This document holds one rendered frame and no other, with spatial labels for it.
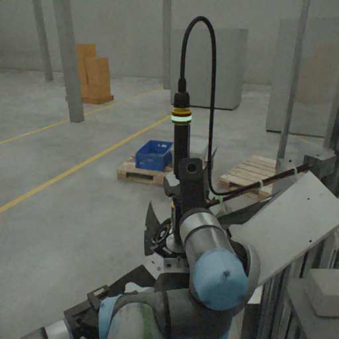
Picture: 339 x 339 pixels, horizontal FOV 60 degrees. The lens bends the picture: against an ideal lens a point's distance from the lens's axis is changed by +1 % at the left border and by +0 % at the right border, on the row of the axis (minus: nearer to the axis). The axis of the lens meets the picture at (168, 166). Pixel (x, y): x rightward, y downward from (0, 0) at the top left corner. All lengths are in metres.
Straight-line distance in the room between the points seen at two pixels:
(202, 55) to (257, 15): 5.26
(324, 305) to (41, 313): 1.85
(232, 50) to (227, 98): 1.16
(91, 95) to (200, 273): 8.64
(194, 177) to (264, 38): 12.26
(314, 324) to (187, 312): 0.80
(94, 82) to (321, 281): 8.20
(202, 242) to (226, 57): 7.40
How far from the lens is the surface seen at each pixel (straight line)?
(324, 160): 1.13
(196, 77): 8.04
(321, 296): 1.22
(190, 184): 0.56
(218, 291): 0.44
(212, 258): 0.44
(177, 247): 0.78
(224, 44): 7.78
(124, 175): 3.95
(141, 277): 0.98
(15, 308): 2.56
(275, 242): 0.98
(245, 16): 12.91
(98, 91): 8.80
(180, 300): 0.52
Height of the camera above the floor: 1.77
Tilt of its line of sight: 24 degrees down
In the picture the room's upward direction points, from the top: straight up
